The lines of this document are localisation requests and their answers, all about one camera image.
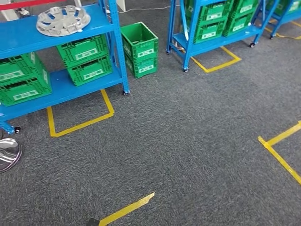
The grey wheel hubcap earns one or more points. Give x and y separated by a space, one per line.
62 21

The red barrier belt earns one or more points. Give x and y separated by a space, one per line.
28 3

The black robot left foot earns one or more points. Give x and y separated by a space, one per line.
93 222

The chrome stanchion post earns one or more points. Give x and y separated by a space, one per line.
9 154

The blue metal shelf rack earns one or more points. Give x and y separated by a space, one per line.
211 42
282 18
23 34

